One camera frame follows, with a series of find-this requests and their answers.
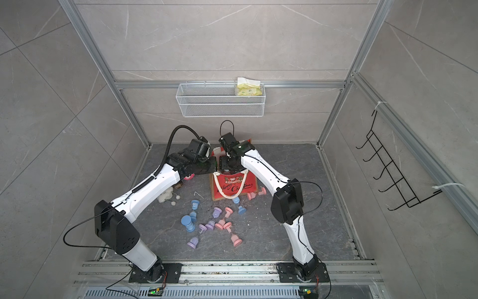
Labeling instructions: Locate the red canvas jute bag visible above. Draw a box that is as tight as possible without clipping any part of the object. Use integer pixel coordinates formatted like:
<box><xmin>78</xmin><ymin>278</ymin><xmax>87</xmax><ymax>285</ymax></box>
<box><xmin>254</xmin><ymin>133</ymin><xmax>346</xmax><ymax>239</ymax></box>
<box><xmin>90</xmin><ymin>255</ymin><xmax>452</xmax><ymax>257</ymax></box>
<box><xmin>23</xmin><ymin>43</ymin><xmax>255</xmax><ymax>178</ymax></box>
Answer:
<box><xmin>210</xmin><ymin>147</ymin><xmax>259</xmax><ymax>201</ymax></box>

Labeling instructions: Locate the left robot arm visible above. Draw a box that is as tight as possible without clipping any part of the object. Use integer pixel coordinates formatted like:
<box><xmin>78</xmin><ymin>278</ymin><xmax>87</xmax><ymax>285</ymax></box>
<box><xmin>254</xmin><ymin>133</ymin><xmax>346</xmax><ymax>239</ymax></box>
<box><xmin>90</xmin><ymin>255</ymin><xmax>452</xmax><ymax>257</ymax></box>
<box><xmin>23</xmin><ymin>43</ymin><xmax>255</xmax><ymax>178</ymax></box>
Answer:
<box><xmin>92</xmin><ymin>126</ymin><xmax>215</xmax><ymax>283</ymax></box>

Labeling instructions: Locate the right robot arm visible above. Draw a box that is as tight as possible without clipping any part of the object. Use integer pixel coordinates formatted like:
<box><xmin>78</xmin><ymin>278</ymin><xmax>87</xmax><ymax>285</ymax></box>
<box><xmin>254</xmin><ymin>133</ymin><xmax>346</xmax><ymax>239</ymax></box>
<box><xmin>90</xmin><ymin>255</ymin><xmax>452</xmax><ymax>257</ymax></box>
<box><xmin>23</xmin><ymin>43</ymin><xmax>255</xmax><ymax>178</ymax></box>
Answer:
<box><xmin>218</xmin><ymin>133</ymin><xmax>321</xmax><ymax>281</ymax></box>

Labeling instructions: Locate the pink 15 hourglass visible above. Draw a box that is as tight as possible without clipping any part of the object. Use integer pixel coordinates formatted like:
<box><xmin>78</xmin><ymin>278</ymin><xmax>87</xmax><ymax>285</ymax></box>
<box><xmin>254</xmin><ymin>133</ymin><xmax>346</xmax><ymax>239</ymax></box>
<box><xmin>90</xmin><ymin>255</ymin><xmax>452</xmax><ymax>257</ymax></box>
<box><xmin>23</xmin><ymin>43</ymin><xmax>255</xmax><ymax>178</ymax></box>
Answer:
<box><xmin>247</xmin><ymin>187</ymin><xmax>267</xmax><ymax>200</ymax></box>

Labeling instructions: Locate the blue hourglass left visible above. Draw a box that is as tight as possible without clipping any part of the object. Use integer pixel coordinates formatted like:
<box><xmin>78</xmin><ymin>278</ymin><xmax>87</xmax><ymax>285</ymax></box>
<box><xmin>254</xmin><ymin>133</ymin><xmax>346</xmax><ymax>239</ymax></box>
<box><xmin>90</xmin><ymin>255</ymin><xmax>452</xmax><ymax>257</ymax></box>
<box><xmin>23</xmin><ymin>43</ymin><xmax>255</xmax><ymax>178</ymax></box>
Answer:
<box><xmin>189</xmin><ymin>199</ymin><xmax>200</xmax><ymax>223</ymax></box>

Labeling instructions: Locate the blue small hourglass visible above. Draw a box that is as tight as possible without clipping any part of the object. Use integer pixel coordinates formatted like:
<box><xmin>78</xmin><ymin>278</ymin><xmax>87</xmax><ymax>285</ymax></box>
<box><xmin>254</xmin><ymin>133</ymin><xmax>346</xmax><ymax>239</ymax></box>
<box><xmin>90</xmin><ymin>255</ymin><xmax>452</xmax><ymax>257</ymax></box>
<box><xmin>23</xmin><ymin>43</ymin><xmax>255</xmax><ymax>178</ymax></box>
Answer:
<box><xmin>232</xmin><ymin>197</ymin><xmax>246</xmax><ymax>214</ymax></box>

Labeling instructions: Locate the large blue hourglass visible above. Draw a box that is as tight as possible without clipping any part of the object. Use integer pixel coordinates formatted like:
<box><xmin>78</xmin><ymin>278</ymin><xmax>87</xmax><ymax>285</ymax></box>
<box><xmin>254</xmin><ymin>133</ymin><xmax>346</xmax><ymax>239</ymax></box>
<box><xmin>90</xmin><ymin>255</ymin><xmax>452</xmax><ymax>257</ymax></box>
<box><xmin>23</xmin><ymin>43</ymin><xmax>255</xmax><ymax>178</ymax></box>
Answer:
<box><xmin>181</xmin><ymin>215</ymin><xmax>195</xmax><ymax>232</ymax></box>

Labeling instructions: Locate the pink hourglass front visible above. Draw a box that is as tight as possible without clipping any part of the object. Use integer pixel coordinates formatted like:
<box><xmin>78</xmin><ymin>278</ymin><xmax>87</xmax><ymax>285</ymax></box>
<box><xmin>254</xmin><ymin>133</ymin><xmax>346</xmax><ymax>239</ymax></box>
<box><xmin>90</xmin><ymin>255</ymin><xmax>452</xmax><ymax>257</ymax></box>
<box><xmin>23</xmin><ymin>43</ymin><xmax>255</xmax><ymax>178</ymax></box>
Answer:
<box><xmin>230</xmin><ymin>234</ymin><xmax>243</xmax><ymax>247</ymax></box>

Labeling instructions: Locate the purple hourglass front left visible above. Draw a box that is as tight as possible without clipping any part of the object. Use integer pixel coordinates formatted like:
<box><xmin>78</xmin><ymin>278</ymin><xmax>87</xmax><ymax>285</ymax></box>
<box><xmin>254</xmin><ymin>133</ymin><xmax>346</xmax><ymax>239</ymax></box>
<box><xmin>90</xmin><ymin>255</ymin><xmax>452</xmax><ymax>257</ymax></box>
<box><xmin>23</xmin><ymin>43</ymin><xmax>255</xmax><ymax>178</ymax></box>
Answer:
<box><xmin>187</xmin><ymin>237</ymin><xmax>199</xmax><ymax>249</ymax></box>

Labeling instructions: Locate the pink striped plush doll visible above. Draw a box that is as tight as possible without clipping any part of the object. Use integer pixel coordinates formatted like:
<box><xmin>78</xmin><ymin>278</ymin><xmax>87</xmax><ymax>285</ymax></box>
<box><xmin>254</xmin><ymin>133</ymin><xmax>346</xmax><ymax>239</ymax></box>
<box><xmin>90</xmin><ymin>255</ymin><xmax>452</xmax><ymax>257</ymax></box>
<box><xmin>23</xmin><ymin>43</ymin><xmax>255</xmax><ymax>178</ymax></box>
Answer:
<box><xmin>183</xmin><ymin>174</ymin><xmax>195</xmax><ymax>181</ymax></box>

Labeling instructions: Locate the plaid brown pouch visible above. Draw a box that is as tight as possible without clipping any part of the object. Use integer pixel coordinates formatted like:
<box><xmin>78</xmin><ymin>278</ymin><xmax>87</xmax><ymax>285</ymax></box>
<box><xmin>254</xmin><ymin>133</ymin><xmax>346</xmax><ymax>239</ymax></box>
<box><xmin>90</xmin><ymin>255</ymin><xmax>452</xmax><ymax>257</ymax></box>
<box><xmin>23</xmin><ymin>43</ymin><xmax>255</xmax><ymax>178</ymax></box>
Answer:
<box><xmin>174</xmin><ymin>181</ymin><xmax>184</xmax><ymax>189</ymax></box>

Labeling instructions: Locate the white fluffy plush toy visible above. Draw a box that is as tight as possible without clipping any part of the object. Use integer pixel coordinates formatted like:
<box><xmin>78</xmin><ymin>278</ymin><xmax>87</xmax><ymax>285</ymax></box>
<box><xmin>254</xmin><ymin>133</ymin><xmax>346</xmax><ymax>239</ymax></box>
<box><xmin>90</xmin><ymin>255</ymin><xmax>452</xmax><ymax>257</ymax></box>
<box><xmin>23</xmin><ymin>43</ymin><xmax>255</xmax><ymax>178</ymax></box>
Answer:
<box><xmin>157</xmin><ymin>187</ymin><xmax>180</xmax><ymax>206</ymax></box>

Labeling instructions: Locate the yellow packet in basket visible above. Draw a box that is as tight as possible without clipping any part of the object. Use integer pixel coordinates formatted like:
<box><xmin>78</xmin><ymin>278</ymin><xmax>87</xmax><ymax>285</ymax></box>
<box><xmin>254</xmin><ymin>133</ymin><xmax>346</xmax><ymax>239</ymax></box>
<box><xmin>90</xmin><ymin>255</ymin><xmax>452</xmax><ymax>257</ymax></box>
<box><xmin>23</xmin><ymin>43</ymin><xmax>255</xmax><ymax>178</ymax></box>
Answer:
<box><xmin>235</xmin><ymin>77</ymin><xmax>263</xmax><ymax>97</ymax></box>

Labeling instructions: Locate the white wire mesh basket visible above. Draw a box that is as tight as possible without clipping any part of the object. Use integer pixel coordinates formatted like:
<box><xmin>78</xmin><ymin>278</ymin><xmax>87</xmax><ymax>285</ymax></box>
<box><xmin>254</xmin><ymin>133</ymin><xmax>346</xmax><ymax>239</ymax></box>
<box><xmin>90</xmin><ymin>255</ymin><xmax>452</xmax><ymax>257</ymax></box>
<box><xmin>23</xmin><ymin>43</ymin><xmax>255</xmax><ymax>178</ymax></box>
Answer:
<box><xmin>176</xmin><ymin>83</ymin><xmax>266</xmax><ymax>118</ymax></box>

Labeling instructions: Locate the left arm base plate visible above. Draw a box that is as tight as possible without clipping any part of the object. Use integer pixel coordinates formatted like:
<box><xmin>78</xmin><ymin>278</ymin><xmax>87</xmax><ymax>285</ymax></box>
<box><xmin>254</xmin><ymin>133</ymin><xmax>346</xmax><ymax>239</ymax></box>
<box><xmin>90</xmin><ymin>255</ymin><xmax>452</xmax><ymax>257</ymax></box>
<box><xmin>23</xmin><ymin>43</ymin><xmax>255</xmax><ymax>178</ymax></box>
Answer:
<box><xmin>129</xmin><ymin>263</ymin><xmax>183</xmax><ymax>284</ymax></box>

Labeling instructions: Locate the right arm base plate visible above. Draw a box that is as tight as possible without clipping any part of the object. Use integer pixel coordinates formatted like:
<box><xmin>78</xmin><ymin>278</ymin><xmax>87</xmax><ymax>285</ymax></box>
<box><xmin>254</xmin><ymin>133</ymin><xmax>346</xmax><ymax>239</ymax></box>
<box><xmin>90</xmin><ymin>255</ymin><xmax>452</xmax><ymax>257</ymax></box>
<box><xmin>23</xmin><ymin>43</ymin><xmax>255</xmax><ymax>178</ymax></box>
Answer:
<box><xmin>276</xmin><ymin>261</ymin><xmax>330</xmax><ymax>283</ymax></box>

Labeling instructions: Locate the black wire hook rack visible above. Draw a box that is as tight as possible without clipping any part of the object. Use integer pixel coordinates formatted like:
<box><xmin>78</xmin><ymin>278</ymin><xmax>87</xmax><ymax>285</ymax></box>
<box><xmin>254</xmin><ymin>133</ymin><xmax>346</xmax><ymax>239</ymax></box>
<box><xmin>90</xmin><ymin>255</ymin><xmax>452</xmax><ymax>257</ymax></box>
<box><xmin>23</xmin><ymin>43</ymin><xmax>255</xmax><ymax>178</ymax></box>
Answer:
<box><xmin>356</xmin><ymin>110</ymin><xmax>443</xmax><ymax>211</ymax></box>

